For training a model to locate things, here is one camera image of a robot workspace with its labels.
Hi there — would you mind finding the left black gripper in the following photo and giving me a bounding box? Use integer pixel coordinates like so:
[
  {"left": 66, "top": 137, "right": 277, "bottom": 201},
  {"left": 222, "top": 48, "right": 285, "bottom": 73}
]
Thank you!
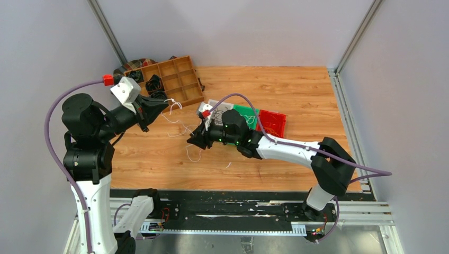
[{"left": 96, "top": 92, "right": 169, "bottom": 139}]

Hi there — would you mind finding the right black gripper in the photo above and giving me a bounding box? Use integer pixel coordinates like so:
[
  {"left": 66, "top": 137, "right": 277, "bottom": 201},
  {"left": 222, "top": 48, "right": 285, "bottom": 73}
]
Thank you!
[{"left": 187, "top": 117, "right": 239, "bottom": 150}]

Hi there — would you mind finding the cable bundle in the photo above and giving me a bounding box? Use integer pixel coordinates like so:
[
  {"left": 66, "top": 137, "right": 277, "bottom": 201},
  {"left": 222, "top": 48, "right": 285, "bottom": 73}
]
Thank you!
[{"left": 159, "top": 98, "right": 203, "bottom": 164}]

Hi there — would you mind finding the black cable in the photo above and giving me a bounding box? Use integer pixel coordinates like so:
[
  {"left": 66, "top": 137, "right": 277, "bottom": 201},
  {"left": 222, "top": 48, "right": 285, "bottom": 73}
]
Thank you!
[{"left": 212, "top": 105, "right": 233, "bottom": 126}]

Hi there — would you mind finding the orange cable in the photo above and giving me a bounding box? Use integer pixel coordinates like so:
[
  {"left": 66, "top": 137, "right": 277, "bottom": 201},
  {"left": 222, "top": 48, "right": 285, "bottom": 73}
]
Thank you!
[{"left": 261, "top": 114, "right": 283, "bottom": 138}]

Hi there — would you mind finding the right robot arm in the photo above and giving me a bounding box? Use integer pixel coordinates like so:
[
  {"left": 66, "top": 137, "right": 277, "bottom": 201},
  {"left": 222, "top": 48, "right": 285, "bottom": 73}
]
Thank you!
[{"left": 187, "top": 110, "right": 355, "bottom": 221}]

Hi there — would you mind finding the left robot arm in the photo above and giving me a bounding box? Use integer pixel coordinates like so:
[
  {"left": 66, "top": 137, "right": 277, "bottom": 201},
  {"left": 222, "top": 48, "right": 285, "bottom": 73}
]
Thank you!
[{"left": 61, "top": 93, "right": 169, "bottom": 253}]

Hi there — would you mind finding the wooden compartment tray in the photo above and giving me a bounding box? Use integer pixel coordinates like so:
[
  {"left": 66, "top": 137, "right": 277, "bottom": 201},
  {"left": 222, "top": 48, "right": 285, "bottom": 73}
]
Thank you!
[{"left": 138, "top": 70, "right": 205, "bottom": 106}]

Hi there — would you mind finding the white plastic bin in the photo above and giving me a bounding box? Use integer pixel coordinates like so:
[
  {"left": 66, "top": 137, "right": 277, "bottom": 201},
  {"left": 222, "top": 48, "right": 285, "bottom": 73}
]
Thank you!
[{"left": 205, "top": 99, "right": 234, "bottom": 125}]

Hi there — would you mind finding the plaid cloth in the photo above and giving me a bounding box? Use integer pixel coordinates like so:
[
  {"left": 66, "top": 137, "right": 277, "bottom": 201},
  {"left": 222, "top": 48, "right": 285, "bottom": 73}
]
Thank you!
[{"left": 113, "top": 56, "right": 205, "bottom": 93}]

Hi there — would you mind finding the green plastic bin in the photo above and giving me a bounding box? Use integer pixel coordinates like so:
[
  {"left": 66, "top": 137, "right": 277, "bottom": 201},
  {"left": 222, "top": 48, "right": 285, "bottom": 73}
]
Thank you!
[{"left": 233, "top": 104, "right": 259, "bottom": 130}]

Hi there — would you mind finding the red plastic bin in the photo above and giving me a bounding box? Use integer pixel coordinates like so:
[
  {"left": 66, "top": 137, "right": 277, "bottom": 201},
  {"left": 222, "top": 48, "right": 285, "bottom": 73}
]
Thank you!
[{"left": 258, "top": 110, "right": 286, "bottom": 138}]

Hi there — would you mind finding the black coiled strap four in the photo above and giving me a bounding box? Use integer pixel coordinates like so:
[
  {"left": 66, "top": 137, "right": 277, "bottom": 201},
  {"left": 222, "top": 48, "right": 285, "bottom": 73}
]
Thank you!
[{"left": 150, "top": 90, "right": 168, "bottom": 100}]

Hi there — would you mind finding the black coiled strap two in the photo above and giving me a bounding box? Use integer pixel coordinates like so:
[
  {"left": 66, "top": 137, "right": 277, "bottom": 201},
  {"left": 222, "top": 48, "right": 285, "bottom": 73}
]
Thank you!
[{"left": 145, "top": 74, "right": 164, "bottom": 95}]

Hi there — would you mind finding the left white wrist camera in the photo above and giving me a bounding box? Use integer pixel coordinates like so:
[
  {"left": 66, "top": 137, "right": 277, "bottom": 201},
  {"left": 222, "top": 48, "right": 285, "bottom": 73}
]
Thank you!
[{"left": 110, "top": 77, "right": 141, "bottom": 114}]

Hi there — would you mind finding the black coiled strap one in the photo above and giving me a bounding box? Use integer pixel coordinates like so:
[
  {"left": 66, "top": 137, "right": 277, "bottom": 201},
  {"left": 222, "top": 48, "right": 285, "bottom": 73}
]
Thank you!
[{"left": 128, "top": 70, "right": 145, "bottom": 84}]

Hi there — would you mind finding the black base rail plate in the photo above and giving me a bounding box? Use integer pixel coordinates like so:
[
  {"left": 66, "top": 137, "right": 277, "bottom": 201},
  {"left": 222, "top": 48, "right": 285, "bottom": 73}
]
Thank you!
[{"left": 128, "top": 189, "right": 338, "bottom": 232}]

